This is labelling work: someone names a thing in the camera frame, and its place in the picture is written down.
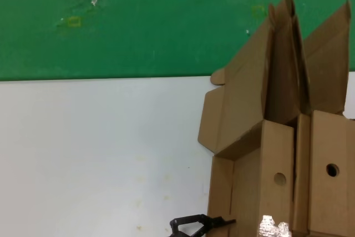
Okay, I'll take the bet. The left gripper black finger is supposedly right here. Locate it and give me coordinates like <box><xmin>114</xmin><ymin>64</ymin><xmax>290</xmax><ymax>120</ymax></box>
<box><xmin>173</xmin><ymin>224</ymin><xmax>213</xmax><ymax>237</ymax></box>
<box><xmin>170</xmin><ymin>214</ymin><xmax>237</xmax><ymax>235</ymax></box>

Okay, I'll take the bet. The green table cloth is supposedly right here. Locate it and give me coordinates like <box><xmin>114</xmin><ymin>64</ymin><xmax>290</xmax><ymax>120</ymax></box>
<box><xmin>0</xmin><ymin>0</ymin><xmax>355</xmax><ymax>82</ymax></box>

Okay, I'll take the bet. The brown cardboard box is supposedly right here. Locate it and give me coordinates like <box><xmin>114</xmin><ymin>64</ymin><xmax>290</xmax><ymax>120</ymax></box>
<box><xmin>265</xmin><ymin>0</ymin><xmax>311</xmax><ymax>237</ymax></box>

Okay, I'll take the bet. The cardboard box with shiny tape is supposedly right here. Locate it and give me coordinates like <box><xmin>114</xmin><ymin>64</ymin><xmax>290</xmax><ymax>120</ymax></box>
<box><xmin>197</xmin><ymin>5</ymin><xmax>295</xmax><ymax>237</ymax></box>

